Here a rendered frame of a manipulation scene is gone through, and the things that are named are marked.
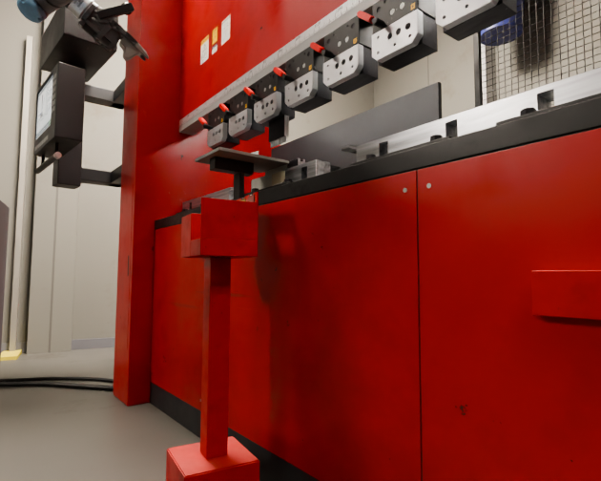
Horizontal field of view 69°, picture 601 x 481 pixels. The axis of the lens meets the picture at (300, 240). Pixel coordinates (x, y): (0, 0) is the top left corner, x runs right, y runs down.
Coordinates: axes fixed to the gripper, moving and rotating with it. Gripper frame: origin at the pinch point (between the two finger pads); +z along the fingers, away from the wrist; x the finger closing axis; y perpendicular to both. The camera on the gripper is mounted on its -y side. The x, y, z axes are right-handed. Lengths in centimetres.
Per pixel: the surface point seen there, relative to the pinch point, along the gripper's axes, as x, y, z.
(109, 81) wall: -266, -16, 2
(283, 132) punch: 22, -9, 47
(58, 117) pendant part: -72, 35, -8
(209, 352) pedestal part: 60, 61, 55
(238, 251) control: 59, 34, 44
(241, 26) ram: -16.6, -39.2, 20.4
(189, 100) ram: -61, -11, 30
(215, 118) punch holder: -27.9, -6.0, 37.5
